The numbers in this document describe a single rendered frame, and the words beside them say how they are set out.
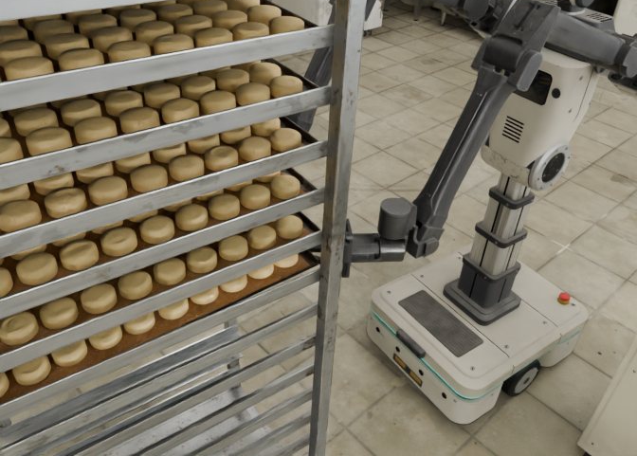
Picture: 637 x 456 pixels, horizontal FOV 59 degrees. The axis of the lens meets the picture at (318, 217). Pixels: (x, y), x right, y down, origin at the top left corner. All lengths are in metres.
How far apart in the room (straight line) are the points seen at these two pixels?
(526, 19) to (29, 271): 0.89
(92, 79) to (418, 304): 1.57
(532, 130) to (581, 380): 1.08
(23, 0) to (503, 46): 0.77
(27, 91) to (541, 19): 0.81
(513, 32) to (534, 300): 1.29
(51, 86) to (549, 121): 1.26
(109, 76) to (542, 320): 1.75
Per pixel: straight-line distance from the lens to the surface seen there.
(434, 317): 2.02
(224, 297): 1.01
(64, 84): 0.69
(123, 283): 0.92
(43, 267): 0.85
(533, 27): 1.09
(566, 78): 1.58
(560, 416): 2.23
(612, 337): 2.60
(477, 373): 1.89
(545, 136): 1.65
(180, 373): 1.03
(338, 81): 0.84
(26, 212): 0.80
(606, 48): 1.35
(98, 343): 0.97
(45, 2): 0.66
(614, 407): 1.90
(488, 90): 1.09
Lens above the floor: 1.67
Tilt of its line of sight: 36 degrees down
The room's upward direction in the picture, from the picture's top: 3 degrees clockwise
